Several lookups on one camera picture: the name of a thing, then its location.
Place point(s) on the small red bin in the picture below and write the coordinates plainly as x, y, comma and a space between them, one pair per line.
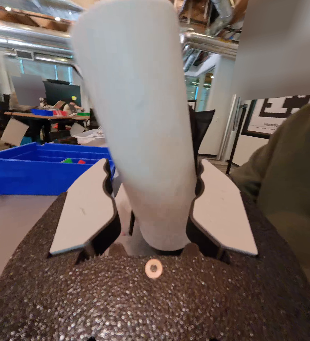
60, 113

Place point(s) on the black sign stand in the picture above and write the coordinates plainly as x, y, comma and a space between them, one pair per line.
236, 133

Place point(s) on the white cylinder with black cap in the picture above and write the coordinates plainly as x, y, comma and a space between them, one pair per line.
139, 106

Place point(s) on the black monitor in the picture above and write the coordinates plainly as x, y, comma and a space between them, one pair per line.
59, 93

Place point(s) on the green toy block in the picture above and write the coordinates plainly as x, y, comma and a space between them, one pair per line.
67, 160

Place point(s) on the black mesh office chair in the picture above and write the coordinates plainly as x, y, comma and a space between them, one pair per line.
203, 125

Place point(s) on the blue plastic bin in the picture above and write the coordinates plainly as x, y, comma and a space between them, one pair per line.
37, 175

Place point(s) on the wooden top desk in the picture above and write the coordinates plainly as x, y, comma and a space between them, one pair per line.
24, 115

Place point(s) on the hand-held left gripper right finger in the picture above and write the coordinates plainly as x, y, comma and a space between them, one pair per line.
221, 213

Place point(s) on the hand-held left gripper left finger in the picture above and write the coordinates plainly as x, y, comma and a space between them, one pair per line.
85, 213

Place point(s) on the grey flat panel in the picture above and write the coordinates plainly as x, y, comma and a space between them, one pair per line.
15, 132
77, 129

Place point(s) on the fiducial marker sign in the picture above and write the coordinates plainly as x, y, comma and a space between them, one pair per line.
266, 112

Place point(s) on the silver ventilation duct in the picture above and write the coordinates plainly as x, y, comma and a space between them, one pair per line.
24, 37

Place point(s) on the small blue bin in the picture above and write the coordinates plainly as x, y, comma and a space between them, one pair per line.
41, 112

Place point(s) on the person's right forearm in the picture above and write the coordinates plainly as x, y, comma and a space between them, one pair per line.
290, 173

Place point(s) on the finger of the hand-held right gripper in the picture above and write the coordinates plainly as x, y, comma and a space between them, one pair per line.
124, 202

